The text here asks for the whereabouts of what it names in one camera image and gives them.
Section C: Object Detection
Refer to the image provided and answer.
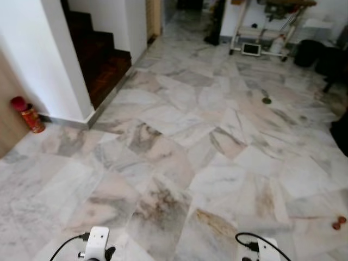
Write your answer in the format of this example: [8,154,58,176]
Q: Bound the red canister with round cap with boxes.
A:
[10,96,46,134]

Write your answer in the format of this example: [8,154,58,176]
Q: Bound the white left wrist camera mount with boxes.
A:
[84,226,111,261]

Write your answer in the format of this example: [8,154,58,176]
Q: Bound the white framed tablet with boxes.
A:
[241,42,262,57]

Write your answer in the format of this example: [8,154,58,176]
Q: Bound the dark wooden staircase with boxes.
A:
[61,0,133,109]

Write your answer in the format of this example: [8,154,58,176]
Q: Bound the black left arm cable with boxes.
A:
[49,233,90,261]

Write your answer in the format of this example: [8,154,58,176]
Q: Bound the wooden door frame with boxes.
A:
[145,0,163,45]

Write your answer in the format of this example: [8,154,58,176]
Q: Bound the small red floor object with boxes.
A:
[332,216,347,230]

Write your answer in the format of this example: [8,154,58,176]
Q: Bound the black bulky object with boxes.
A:
[330,111,348,157]

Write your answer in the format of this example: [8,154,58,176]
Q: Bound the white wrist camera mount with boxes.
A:
[84,226,111,261]
[256,237,281,261]

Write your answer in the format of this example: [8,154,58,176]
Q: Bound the black round bin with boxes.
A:
[294,39,326,69]

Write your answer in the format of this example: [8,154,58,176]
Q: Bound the white metal trolley rack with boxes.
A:
[229,0,317,61]

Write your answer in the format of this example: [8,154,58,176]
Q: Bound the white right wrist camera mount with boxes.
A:
[256,237,281,261]

